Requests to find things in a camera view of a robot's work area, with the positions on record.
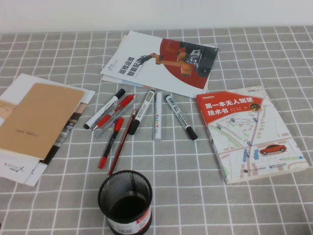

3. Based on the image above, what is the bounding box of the white paint marker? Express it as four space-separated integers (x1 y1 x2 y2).
153 92 163 143

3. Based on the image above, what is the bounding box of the white board marker black cap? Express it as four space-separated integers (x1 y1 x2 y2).
83 88 127 130

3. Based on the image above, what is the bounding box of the pale leaflet under robot brochure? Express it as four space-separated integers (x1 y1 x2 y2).
101 34 217 93

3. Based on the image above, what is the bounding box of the red pencil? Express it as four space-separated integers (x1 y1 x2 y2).
108 108 138 177

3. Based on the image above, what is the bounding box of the black pen with red cap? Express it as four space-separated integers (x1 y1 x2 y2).
98 117 125 169

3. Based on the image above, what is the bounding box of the clear grey pen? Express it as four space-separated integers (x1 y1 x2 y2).
94 101 135 139

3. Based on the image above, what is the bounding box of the red gel pen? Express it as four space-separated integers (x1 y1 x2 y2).
91 94 136 131

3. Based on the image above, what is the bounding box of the white marker with brown end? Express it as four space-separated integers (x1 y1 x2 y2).
127 89 156 136

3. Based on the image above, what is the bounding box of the white booklet with logo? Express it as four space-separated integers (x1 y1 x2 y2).
0 149 47 188

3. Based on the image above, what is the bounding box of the grey checked tablecloth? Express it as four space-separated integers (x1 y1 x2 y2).
0 25 313 235

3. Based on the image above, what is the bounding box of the tan kraft notebook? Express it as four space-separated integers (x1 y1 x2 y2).
0 82 86 161

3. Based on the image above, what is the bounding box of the autonomous driving book red white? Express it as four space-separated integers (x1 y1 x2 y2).
195 85 313 186

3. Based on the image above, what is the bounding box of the white marker with grey print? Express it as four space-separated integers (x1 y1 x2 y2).
164 94 199 141

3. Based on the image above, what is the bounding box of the white brochure with photos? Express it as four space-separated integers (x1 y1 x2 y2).
34 84 96 167

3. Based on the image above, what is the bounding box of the black mesh pen holder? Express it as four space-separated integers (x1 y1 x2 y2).
97 170 154 235

